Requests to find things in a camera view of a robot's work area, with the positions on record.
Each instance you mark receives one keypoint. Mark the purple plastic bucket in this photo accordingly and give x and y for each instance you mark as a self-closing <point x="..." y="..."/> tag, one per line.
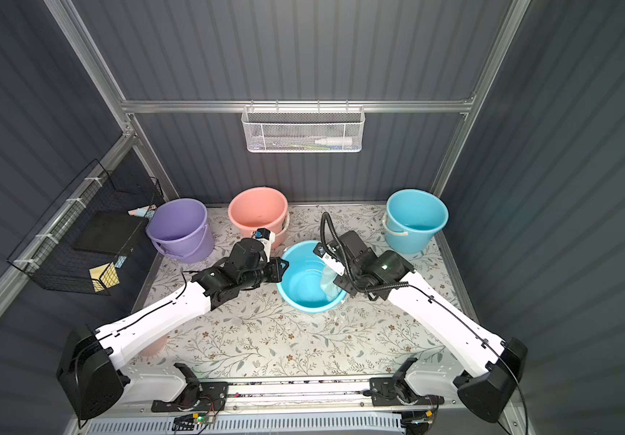
<point x="180" y="230"/>

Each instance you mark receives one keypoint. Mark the blue bucket white handle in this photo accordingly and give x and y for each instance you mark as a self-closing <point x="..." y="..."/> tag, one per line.
<point x="411" y="219"/>

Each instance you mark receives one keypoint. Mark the pastel card in basket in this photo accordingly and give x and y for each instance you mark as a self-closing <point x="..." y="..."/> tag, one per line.
<point x="146" y="212"/>

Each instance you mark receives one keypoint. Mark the white ventilation grille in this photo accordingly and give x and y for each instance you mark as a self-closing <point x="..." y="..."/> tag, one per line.
<point x="300" y="423"/>

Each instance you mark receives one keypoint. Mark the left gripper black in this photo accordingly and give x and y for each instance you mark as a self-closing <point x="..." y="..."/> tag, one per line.
<point x="274" y="269"/>

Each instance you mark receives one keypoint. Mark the black wire side basket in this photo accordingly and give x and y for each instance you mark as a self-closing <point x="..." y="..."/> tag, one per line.
<point x="92" y="246"/>

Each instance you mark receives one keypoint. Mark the floral patterned table mat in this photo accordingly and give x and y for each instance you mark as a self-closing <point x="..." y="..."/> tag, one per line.
<point x="259" y="335"/>

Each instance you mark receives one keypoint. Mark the blue bucket with label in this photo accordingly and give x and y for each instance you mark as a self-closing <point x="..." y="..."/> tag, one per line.
<point x="300" y="287"/>

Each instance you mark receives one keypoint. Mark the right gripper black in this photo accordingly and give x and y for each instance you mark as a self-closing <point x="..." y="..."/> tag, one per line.
<point x="342" y="277"/>

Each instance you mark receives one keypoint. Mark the white wire wall basket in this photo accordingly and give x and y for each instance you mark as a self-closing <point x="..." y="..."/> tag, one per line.
<point x="278" y="131"/>

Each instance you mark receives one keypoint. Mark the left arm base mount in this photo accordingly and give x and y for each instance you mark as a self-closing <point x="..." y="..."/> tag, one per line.
<point x="195" y="396"/>

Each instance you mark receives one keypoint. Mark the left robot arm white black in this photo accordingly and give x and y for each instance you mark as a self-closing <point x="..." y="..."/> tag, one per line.
<point x="93" y="369"/>

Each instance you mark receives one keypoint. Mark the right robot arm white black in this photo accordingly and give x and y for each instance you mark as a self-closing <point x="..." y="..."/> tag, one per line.
<point x="492" y="367"/>

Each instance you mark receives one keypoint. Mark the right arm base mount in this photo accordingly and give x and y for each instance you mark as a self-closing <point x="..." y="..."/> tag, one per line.
<point x="395" y="391"/>

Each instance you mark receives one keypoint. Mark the light green cloth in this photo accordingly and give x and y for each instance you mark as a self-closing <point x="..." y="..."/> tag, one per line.
<point x="330" y="289"/>

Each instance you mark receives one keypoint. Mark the pink plastic bucket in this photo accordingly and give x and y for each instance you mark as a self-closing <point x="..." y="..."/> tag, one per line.
<point x="261" y="207"/>

